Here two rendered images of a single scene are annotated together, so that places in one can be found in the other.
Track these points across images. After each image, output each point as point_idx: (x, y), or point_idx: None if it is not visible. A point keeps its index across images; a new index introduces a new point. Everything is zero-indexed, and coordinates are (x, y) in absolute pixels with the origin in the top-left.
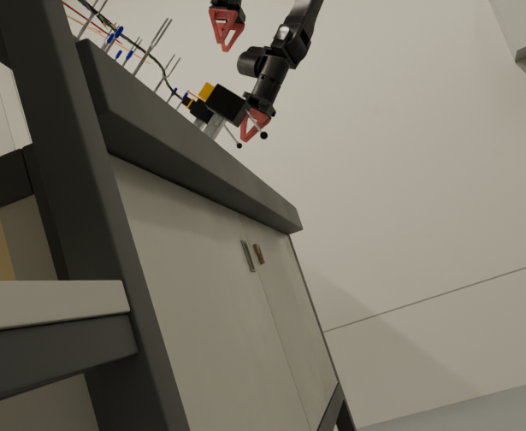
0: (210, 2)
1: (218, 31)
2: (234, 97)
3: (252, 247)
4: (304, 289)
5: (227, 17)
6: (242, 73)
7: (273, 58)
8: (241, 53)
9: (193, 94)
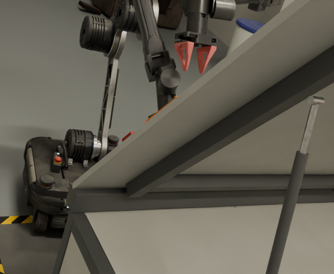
0: (216, 41)
1: (191, 51)
2: None
3: None
4: None
5: (203, 53)
6: (171, 88)
7: None
8: (178, 73)
9: (172, 99)
